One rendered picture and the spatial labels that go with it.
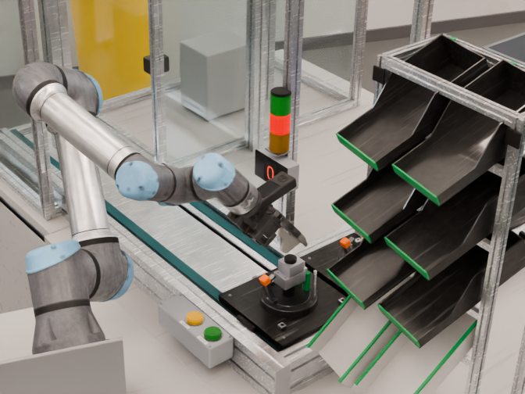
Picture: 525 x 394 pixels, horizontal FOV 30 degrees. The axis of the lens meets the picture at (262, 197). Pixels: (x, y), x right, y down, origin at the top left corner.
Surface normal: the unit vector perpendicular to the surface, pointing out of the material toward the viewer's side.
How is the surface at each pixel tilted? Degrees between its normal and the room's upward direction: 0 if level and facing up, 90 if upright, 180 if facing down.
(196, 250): 0
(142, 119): 0
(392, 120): 25
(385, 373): 45
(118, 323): 0
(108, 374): 90
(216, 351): 90
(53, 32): 90
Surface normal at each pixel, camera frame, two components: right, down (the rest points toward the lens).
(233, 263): 0.02, -0.85
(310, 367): 0.63, 0.42
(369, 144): -0.35, -0.67
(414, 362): -0.60, -0.44
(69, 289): 0.50, -0.27
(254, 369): -0.77, 0.32
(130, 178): -0.49, -0.06
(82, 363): 0.33, 0.50
